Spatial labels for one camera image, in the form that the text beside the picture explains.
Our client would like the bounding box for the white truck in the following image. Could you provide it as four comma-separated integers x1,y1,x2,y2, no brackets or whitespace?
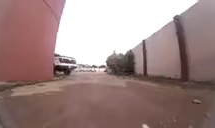
53,53,78,76

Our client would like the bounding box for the green bush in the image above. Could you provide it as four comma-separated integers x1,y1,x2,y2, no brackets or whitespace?
105,49,136,76

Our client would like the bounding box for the red building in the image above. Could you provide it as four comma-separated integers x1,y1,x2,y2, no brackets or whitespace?
0,0,67,83

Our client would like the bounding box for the pale wall with brown posts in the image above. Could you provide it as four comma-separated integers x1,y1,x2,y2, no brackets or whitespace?
131,0,215,83

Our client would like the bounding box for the small pale stone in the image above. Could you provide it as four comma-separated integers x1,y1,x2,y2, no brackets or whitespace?
192,98,202,105

